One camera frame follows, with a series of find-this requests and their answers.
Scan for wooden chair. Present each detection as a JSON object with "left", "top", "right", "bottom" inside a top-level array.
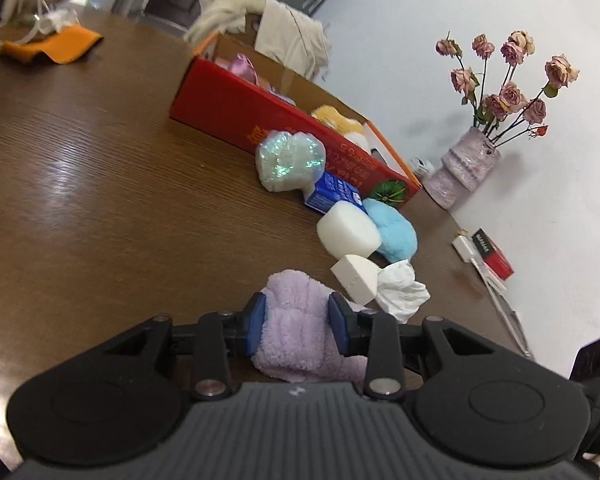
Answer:
[{"left": 240, "top": 13, "right": 262, "bottom": 47}]

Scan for white charger plug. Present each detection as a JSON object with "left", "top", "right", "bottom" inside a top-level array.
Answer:
[{"left": 452, "top": 234, "right": 478, "bottom": 262}]

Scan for white wedge sponge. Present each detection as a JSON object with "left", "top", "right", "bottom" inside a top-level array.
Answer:
[{"left": 330, "top": 255, "right": 380, "bottom": 306}]

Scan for lilac fluffy towel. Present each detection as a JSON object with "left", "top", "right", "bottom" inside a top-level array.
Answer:
[{"left": 252, "top": 270, "right": 367, "bottom": 385}]

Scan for dried pink roses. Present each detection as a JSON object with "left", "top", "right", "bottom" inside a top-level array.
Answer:
[{"left": 434, "top": 29, "right": 580, "bottom": 148}]

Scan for light blue fluffy ball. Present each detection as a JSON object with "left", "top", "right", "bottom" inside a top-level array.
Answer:
[{"left": 363, "top": 198, "right": 418, "bottom": 263}]

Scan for red black small box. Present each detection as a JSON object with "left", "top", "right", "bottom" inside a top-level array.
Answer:
[{"left": 471, "top": 229, "right": 514, "bottom": 281}]

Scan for pink textured vase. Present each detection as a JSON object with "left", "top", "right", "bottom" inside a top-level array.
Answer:
[{"left": 424, "top": 127, "right": 501, "bottom": 210}]

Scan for white round sponge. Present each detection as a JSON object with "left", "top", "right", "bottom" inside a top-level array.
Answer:
[{"left": 316, "top": 200, "right": 381, "bottom": 260}]

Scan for white tissue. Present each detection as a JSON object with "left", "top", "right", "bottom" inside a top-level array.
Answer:
[{"left": 376, "top": 260, "right": 430, "bottom": 324}]

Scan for small white medicine bottle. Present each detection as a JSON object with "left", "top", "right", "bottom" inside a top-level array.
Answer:
[{"left": 408, "top": 157, "right": 436, "bottom": 181}]

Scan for red orange cardboard box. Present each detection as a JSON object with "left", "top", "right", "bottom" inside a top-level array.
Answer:
[{"left": 170, "top": 32, "right": 422, "bottom": 208}]

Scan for pink satin scrunchie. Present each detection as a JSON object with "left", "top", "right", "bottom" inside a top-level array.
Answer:
[{"left": 214, "top": 53, "right": 296, "bottom": 105}]

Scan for beige jacket on chair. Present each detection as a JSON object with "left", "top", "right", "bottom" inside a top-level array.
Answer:
[{"left": 184, "top": 0, "right": 330, "bottom": 79}]

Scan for iridescent white mesh pouf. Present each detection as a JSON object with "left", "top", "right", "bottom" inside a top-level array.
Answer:
[{"left": 256, "top": 131, "right": 326, "bottom": 193}]

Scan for yellow white plush toy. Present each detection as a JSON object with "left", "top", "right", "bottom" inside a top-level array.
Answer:
[{"left": 311, "top": 105, "right": 370, "bottom": 153}]

